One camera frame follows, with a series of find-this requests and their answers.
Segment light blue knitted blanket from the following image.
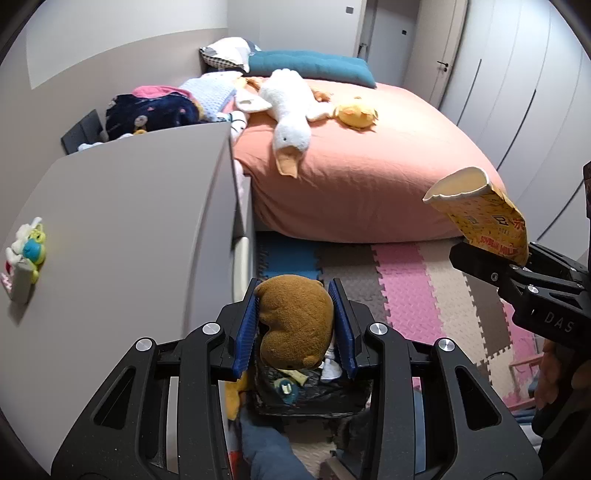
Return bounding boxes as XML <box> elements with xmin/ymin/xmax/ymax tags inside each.
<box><xmin>178</xmin><ymin>71</ymin><xmax>243</xmax><ymax>121</ymax></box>

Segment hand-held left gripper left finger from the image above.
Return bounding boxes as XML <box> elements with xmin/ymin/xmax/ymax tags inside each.
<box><xmin>51</xmin><ymin>291</ymin><xmax>259</xmax><ymax>480</ymax></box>

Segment grey adhesive strip pack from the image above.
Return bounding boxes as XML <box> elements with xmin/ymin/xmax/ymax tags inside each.
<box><xmin>1</xmin><ymin>258</ymin><xmax>35</xmax><ymax>304</ymax></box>

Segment pink cloth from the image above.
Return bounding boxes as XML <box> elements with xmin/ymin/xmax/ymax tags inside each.
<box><xmin>131</xmin><ymin>84</ymin><xmax>192</xmax><ymax>100</ymax></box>

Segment blue green plastic toy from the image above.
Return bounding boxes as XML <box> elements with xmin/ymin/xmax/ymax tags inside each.
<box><xmin>22</xmin><ymin>224</ymin><xmax>48</xmax><ymax>283</ymax></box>

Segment teal cushion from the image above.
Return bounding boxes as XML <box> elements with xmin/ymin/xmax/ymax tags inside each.
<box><xmin>247</xmin><ymin>49</ymin><xmax>377</xmax><ymax>88</ymax></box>

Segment yellow paper cup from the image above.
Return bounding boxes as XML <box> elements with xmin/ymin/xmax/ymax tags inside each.
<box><xmin>422</xmin><ymin>166</ymin><xmax>529</xmax><ymax>266</ymax></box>

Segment checkered white pillow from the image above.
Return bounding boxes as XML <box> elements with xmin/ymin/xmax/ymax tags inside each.
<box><xmin>200</xmin><ymin>37</ymin><xmax>262</xmax><ymax>73</ymax></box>

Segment yellow duck plush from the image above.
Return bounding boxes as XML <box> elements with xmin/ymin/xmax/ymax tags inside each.
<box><xmin>333</xmin><ymin>96</ymin><xmax>378</xmax><ymax>130</ymax></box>

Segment person's leg in jeans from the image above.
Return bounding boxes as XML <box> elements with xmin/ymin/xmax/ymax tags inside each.
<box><xmin>240</xmin><ymin>408</ymin><xmax>315</xmax><ymax>480</ymax></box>

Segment white plush toy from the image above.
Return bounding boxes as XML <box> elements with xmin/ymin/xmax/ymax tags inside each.
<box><xmin>6</xmin><ymin>216</ymin><xmax>43</xmax><ymax>266</ymax></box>

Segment brown plush toy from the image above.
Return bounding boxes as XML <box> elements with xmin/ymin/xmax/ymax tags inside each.
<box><xmin>254</xmin><ymin>274</ymin><xmax>334</xmax><ymax>370</ymax></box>

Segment white goose plush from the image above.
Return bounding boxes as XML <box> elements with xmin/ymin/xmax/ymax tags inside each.
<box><xmin>233</xmin><ymin>68</ymin><xmax>335</xmax><ymax>178</ymax></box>

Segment bed with orange sheet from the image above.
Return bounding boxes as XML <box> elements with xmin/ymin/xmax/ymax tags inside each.
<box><xmin>222</xmin><ymin>76</ymin><xmax>506</xmax><ymax>244</ymax></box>

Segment yellow cloth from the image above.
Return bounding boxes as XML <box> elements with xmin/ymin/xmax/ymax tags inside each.
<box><xmin>224</xmin><ymin>371</ymin><xmax>252</xmax><ymax>421</ymax></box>

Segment foam puzzle floor mat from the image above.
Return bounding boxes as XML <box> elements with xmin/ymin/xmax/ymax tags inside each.
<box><xmin>254</xmin><ymin>231</ymin><xmax>548</xmax><ymax>480</ymax></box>

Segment black wall socket panel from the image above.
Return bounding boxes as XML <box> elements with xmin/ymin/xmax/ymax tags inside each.
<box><xmin>61</xmin><ymin>109</ymin><xmax>108</xmax><ymax>155</ymax></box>

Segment black bin of toys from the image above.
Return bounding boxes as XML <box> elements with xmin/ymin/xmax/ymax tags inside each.
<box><xmin>252</xmin><ymin>351</ymin><xmax>375</xmax><ymax>418</ymax></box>

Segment white wardrobe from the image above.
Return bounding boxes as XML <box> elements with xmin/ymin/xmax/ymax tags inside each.
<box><xmin>438</xmin><ymin>0</ymin><xmax>591</xmax><ymax>259</ymax></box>

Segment navy printed blanket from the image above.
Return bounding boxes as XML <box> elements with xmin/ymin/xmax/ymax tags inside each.
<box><xmin>100</xmin><ymin>91</ymin><xmax>204</xmax><ymax>141</ymax></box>

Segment person's right hand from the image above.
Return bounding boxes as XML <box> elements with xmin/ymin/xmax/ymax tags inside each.
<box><xmin>534</xmin><ymin>342</ymin><xmax>591</xmax><ymax>409</ymax></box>

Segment white cloth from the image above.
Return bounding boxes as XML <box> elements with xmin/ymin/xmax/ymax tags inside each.
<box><xmin>321</xmin><ymin>344</ymin><xmax>345</xmax><ymax>384</ymax></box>

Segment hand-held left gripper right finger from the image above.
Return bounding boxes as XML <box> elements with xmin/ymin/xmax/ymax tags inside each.
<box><xmin>328</xmin><ymin>277</ymin><xmax>543</xmax><ymax>480</ymax></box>

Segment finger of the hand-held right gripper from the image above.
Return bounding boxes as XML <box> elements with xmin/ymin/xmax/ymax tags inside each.
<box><xmin>527</xmin><ymin>241</ymin><xmax>589</xmax><ymax>283</ymax></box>
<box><xmin>449</xmin><ymin>241</ymin><xmax>527</xmax><ymax>301</ymax></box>

